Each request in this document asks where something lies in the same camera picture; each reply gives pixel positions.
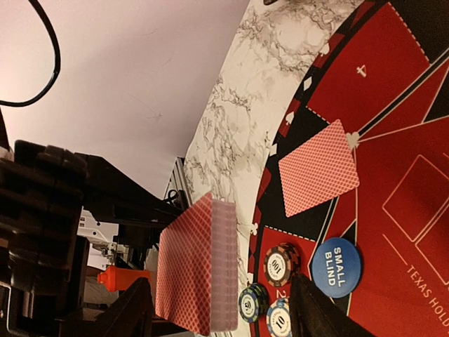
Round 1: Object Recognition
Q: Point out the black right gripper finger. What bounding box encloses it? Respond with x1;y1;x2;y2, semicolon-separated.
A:
289;274;366;336

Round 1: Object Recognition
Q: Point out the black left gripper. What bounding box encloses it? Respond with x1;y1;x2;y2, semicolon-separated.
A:
1;140;182;337

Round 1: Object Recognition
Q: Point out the blue small blind button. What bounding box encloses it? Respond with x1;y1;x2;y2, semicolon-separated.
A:
311;237;362;298

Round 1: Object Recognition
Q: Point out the red brown poker chip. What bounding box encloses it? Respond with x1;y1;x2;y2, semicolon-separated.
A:
263;242;301;288

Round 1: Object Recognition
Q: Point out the red playing card deck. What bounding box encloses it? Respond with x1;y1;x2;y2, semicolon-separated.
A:
155;192;239;336

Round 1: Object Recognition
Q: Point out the single red playing card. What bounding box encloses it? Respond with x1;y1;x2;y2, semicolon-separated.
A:
279;119;360;218

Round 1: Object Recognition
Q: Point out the orange object beyond table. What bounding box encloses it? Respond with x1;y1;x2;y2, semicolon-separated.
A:
97;265;151;292

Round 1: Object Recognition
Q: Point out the aluminium front rail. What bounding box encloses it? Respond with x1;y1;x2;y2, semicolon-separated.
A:
163;157;192;210

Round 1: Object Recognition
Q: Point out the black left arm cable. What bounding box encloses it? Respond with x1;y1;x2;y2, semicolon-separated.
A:
0;0;62;109

